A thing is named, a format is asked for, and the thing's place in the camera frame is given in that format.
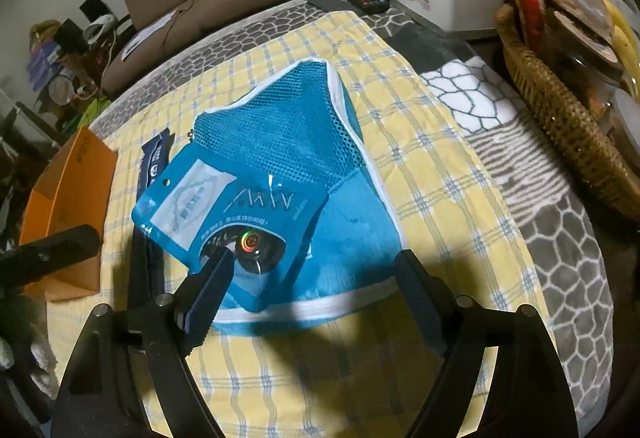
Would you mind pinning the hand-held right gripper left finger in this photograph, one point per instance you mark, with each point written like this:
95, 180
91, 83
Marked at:
205, 303

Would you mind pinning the blue mesh bag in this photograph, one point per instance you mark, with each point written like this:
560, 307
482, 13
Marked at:
280, 137

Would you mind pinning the yellow plaid cloth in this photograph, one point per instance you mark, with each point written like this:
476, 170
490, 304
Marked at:
425, 198

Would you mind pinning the stack of purple boxes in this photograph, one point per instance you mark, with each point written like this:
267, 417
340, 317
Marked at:
44, 62

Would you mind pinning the yellow bananas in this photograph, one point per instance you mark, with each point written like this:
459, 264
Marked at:
622, 37

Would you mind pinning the white headset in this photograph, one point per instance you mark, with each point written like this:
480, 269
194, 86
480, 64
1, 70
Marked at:
97, 30

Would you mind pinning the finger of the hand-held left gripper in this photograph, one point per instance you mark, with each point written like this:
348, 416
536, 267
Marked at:
50, 250

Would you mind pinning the wicker basket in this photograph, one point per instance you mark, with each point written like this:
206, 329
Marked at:
555, 107

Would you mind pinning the blue plastic pouch packet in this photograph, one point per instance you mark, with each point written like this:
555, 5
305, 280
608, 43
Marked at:
280, 213

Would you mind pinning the round metal tin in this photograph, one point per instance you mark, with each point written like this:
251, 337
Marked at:
64, 87

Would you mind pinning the orange cardboard box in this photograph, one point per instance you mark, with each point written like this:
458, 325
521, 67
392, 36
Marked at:
75, 188

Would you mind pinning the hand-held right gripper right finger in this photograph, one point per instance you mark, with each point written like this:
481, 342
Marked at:
425, 303

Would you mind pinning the white papers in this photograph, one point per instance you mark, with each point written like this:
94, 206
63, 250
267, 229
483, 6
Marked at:
150, 30

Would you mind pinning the black speaker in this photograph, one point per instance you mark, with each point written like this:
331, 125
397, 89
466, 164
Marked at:
90, 8

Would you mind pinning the navy blue towel packet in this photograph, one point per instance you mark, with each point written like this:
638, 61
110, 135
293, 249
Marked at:
155, 162

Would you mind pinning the green bag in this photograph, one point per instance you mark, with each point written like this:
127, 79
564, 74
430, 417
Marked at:
92, 112

